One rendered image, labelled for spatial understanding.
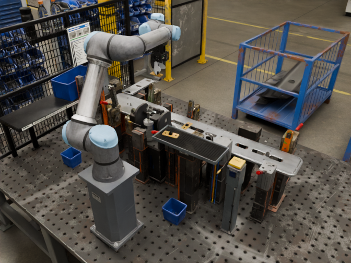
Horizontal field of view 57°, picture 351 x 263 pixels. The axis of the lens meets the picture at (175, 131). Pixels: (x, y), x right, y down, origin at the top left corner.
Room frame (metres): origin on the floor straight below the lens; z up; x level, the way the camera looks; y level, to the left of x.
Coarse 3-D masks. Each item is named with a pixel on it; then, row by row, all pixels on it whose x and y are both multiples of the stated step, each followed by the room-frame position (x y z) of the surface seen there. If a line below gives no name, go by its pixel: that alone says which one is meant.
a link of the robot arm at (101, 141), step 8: (96, 128) 1.19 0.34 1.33; (104, 128) 1.20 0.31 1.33; (112, 128) 1.20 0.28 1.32; (88, 136) 1.16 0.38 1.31; (96, 136) 1.14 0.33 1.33; (104, 136) 1.14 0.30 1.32; (112, 136) 1.15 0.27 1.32; (88, 144) 1.14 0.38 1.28; (96, 144) 1.12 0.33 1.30; (104, 144) 1.12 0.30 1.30; (112, 144) 1.14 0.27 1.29; (96, 152) 1.12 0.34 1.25; (104, 152) 1.12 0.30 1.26; (112, 152) 1.13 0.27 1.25; (96, 160) 1.13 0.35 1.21; (104, 160) 1.12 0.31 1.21; (112, 160) 1.13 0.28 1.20
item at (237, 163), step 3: (231, 159) 1.19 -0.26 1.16; (234, 159) 1.19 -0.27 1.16; (237, 159) 1.19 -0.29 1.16; (240, 159) 1.19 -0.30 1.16; (231, 162) 1.17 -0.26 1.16; (234, 162) 1.17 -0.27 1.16; (237, 162) 1.17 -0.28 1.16; (240, 162) 1.17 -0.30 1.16; (243, 162) 1.17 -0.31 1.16; (231, 165) 1.16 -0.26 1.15; (234, 165) 1.15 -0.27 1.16; (237, 165) 1.15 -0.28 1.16; (240, 165) 1.15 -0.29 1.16; (240, 168) 1.14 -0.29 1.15
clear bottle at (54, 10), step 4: (52, 0) 2.35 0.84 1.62; (52, 4) 2.34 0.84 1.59; (56, 4) 2.36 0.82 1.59; (52, 8) 2.33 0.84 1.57; (56, 8) 2.34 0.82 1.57; (52, 12) 2.33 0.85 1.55; (56, 12) 2.34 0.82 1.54; (52, 20) 2.34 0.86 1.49; (56, 24) 2.33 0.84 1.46; (60, 24) 2.34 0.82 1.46; (56, 28) 2.33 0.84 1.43
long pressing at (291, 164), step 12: (120, 96) 2.13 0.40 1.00; (132, 96) 2.14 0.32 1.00; (120, 108) 1.95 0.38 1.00; (180, 120) 1.80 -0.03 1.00; (192, 120) 1.80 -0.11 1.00; (192, 132) 1.66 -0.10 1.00; (204, 132) 1.66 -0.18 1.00; (216, 132) 1.66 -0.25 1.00; (228, 132) 1.66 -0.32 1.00; (240, 144) 1.54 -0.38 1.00; (252, 144) 1.53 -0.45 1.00; (240, 156) 1.42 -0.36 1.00; (252, 156) 1.42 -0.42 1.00; (264, 156) 1.42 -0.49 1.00; (276, 156) 1.42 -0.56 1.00; (288, 156) 1.42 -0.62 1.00; (288, 168) 1.32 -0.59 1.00
